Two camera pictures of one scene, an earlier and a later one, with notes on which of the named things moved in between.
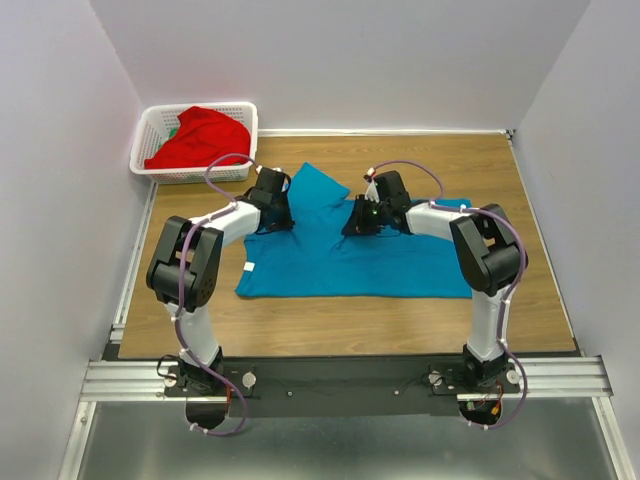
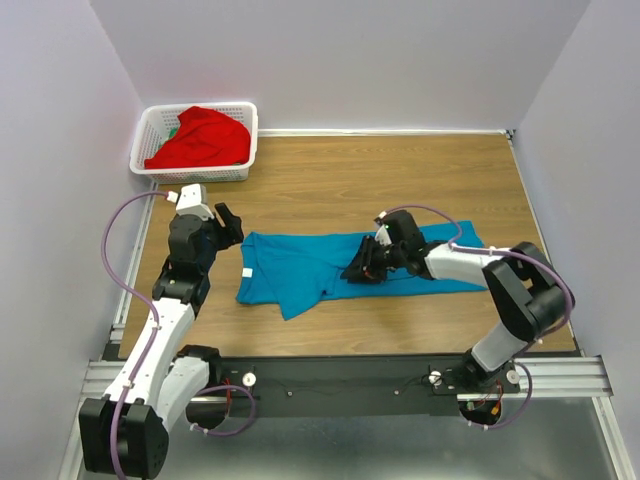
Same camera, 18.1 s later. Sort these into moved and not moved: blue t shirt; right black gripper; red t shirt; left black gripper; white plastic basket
Moved: blue t shirt; left black gripper; right black gripper
Not moved: red t shirt; white plastic basket
